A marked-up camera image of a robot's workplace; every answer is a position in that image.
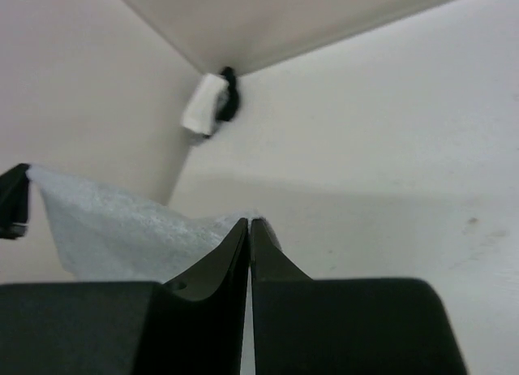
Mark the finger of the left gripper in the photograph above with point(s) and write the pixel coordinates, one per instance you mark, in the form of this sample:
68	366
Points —
14	202

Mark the folded white tank top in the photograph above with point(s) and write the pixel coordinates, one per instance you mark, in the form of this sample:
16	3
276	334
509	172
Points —
199	114

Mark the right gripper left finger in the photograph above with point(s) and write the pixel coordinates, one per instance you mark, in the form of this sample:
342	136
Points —
192	324

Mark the grey tank top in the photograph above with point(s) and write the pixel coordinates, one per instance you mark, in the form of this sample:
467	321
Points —
104	233

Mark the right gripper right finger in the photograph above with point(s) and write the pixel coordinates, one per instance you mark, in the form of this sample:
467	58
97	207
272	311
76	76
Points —
352	326

